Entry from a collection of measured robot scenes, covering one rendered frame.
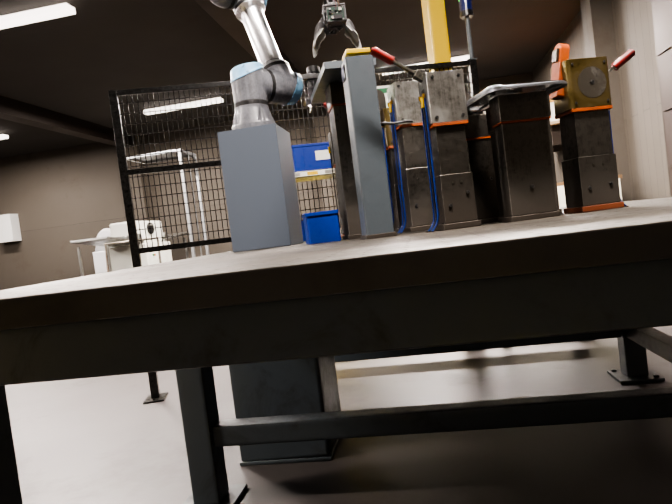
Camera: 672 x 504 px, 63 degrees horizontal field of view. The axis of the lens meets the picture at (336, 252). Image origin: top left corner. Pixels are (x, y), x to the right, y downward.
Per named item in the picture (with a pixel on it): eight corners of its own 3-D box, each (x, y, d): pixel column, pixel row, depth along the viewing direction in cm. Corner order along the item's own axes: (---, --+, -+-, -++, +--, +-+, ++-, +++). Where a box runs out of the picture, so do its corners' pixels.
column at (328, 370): (239, 466, 181) (213, 267, 178) (265, 430, 211) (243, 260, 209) (331, 460, 176) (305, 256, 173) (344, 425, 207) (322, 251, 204)
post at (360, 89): (396, 235, 134) (374, 54, 132) (366, 239, 133) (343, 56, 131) (389, 235, 141) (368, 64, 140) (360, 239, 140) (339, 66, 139)
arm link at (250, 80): (227, 107, 190) (221, 67, 189) (259, 109, 198) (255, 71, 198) (245, 98, 180) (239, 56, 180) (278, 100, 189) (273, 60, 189)
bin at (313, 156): (356, 165, 269) (353, 139, 268) (294, 172, 264) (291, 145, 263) (349, 170, 285) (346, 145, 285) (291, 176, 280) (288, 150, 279)
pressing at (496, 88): (585, 80, 121) (585, 73, 120) (489, 90, 117) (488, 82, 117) (410, 165, 257) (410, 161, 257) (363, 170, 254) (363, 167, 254)
